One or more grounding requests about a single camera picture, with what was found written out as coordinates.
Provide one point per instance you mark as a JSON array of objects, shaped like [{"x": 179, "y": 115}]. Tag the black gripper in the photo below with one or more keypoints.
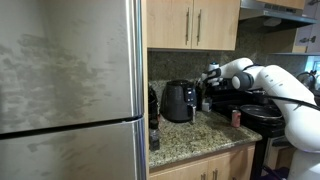
[{"x": 207, "y": 91}]

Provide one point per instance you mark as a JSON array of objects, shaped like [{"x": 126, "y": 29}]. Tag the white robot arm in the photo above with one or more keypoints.
[{"x": 283, "y": 86}]

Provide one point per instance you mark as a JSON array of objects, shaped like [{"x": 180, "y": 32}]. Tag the dark glass wine bottle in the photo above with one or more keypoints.
[{"x": 199, "y": 96}]

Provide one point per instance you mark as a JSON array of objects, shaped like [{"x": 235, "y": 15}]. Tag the dark spice grinder bottle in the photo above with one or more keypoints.
[{"x": 154, "y": 136}]

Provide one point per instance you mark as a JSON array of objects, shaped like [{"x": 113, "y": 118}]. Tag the red soda can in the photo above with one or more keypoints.
[{"x": 235, "y": 119}]

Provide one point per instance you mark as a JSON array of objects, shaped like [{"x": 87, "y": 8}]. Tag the black kitchen stove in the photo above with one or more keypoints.
[{"x": 263, "y": 130}]

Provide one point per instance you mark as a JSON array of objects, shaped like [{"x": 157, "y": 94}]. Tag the wooden lower cabinet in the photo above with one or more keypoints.
[{"x": 186, "y": 168}]

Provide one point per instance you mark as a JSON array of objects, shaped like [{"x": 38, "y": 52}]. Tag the wooden cabinet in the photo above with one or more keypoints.
[
  {"x": 186, "y": 168},
  {"x": 166, "y": 23}
]

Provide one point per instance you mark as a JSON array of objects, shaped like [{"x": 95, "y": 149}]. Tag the wooden upper cabinet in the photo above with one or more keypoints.
[{"x": 166, "y": 23}]

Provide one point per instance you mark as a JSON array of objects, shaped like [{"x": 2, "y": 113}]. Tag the range hood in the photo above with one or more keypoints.
[{"x": 276, "y": 16}]

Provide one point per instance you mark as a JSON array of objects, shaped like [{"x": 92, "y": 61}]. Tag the stainless steel fridge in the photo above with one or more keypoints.
[{"x": 66, "y": 90}]

